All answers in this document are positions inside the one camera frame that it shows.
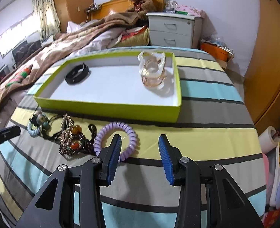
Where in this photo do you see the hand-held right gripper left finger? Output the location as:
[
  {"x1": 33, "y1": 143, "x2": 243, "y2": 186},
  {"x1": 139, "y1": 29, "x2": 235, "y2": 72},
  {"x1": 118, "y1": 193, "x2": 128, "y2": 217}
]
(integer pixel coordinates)
[{"x1": 15, "y1": 134, "x2": 122, "y2": 228}]

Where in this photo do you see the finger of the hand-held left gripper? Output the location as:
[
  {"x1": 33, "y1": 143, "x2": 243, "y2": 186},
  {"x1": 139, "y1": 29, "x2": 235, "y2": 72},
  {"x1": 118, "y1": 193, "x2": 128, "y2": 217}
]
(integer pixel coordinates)
[{"x1": 0, "y1": 126, "x2": 21, "y2": 151}]

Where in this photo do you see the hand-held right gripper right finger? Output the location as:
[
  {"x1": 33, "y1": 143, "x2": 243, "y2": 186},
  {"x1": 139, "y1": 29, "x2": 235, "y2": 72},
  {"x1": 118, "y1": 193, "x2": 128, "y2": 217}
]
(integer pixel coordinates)
[{"x1": 158, "y1": 134, "x2": 265, "y2": 228}]

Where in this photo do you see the purple spiral hair tie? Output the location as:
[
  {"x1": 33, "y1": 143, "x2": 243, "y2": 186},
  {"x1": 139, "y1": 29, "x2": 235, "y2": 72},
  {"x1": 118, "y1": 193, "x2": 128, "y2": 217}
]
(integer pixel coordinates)
[{"x1": 93, "y1": 122, "x2": 139, "y2": 163}]

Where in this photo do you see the light blue spiral hair tie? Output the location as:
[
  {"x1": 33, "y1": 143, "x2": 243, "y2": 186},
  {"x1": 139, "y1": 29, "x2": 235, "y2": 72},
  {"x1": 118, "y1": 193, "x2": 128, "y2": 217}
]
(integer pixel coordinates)
[{"x1": 27, "y1": 120, "x2": 48, "y2": 137}]

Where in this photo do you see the dark beaded bracelet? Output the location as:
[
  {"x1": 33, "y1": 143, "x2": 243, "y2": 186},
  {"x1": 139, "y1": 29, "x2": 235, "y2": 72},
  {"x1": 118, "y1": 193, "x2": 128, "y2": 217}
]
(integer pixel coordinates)
[{"x1": 69, "y1": 123, "x2": 98, "y2": 156}]

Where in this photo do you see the shallow green cardboard box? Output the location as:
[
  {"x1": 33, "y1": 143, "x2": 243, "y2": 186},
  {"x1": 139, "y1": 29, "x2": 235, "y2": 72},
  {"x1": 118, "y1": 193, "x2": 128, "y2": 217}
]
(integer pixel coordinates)
[{"x1": 33, "y1": 51, "x2": 182, "y2": 123}]

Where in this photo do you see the clear amber hair claw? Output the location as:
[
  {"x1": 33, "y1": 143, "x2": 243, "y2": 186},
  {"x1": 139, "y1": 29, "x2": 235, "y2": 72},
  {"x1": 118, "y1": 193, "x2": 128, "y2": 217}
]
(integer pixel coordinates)
[{"x1": 137, "y1": 51, "x2": 175, "y2": 98}]

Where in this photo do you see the black wristband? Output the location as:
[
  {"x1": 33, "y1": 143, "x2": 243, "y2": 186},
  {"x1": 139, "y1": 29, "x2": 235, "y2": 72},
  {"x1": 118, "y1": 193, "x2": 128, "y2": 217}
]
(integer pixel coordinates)
[{"x1": 64, "y1": 62, "x2": 90, "y2": 85}]

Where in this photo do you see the dark monitor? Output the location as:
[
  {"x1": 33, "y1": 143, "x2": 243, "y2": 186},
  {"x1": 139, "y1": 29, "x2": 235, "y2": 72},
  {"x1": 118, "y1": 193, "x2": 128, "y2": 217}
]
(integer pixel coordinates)
[{"x1": 12, "y1": 40, "x2": 42, "y2": 68}]

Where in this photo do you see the brown fleece blanket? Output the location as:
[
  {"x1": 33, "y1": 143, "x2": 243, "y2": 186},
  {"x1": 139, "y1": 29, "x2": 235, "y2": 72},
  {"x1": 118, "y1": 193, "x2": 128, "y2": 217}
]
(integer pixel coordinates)
[{"x1": 0, "y1": 12, "x2": 145, "y2": 131}]

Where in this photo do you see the white paper roll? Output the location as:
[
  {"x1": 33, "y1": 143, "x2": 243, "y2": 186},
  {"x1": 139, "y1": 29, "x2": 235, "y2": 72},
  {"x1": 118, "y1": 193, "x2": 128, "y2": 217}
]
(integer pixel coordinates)
[{"x1": 259, "y1": 126, "x2": 279, "y2": 154}]

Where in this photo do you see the white duvet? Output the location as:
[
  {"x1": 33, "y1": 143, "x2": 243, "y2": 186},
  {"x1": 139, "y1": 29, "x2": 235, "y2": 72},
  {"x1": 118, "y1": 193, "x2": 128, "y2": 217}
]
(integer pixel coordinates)
[{"x1": 66, "y1": 21, "x2": 131, "y2": 57}]

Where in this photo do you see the orange box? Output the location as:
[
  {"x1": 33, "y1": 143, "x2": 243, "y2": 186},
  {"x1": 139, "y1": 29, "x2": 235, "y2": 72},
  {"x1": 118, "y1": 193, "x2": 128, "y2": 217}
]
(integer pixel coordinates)
[{"x1": 200, "y1": 41, "x2": 235, "y2": 63}]

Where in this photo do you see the white nightstand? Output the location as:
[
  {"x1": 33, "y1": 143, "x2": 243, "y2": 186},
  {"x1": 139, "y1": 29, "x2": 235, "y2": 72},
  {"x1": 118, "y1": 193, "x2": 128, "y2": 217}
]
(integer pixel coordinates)
[{"x1": 146, "y1": 12, "x2": 203, "y2": 49}]

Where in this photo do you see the patterned curtain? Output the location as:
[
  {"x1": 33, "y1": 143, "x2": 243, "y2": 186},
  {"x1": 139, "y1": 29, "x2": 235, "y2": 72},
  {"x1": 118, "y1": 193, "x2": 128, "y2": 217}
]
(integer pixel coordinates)
[{"x1": 32, "y1": 0, "x2": 61, "y2": 43}]

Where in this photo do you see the wooden headboard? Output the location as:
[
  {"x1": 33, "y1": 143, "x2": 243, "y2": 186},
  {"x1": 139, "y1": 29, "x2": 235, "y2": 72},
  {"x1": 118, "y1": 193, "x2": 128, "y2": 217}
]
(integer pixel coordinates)
[{"x1": 91, "y1": 0, "x2": 165, "y2": 21}]

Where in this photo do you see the power strip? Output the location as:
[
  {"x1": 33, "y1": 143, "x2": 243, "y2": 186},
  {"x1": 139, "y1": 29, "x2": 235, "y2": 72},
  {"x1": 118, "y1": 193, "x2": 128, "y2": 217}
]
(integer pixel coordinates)
[{"x1": 85, "y1": 3, "x2": 102, "y2": 12}]

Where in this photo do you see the pink tissue box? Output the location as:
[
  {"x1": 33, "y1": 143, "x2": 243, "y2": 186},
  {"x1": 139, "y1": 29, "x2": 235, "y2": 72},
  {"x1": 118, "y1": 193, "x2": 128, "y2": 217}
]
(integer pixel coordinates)
[{"x1": 177, "y1": 5, "x2": 205, "y2": 18}]

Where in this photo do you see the wooden wardrobe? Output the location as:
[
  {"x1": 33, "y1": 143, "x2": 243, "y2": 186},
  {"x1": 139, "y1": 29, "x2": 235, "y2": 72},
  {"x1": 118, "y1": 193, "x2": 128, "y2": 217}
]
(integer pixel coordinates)
[{"x1": 243, "y1": 0, "x2": 280, "y2": 131}]

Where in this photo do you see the tall wooden cabinet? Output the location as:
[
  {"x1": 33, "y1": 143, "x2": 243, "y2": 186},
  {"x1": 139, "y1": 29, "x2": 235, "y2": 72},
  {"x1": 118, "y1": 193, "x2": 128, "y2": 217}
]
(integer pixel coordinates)
[{"x1": 51, "y1": 0, "x2": 94, "y2": 32}]

